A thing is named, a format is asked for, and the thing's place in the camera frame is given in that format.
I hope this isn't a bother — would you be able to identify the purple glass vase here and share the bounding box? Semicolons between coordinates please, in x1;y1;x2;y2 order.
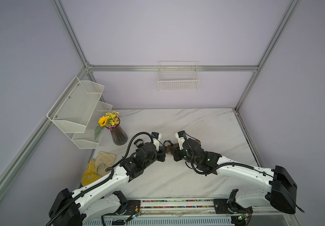
110;125;128;146

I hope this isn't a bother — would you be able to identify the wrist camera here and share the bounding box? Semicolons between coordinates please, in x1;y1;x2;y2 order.
151;132;161;152
175;131;186;150

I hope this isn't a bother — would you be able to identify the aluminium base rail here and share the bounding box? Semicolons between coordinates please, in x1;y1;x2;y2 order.
85;198;299;226

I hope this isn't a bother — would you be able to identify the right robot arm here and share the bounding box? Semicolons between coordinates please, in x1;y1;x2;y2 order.
171;131;304;214

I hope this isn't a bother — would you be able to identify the yellow sunflower bouquet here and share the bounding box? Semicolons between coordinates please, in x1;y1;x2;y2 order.
94;111;121;140

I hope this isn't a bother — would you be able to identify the black watch dark dial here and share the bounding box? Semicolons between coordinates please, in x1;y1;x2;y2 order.
134;138;145;149

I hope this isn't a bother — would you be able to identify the black rugged strap watch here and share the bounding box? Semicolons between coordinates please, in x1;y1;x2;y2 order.
163;140;176;154

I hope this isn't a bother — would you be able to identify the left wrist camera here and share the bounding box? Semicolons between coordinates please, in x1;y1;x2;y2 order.
151;132;161;152

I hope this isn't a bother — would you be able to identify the white two-tier mesh shelf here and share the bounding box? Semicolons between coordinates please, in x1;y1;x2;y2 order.
47;77;112;149

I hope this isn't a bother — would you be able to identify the white wire wall basket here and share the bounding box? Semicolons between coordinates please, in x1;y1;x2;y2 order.
157;61;200;91

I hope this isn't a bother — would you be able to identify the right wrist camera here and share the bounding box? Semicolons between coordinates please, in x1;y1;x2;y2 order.
175;131;186;150

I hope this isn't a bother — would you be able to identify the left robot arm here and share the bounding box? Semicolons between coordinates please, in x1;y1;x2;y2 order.
47;132;165;226

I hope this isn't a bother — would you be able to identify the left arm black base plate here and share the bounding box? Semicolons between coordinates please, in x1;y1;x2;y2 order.
114;200;141;216

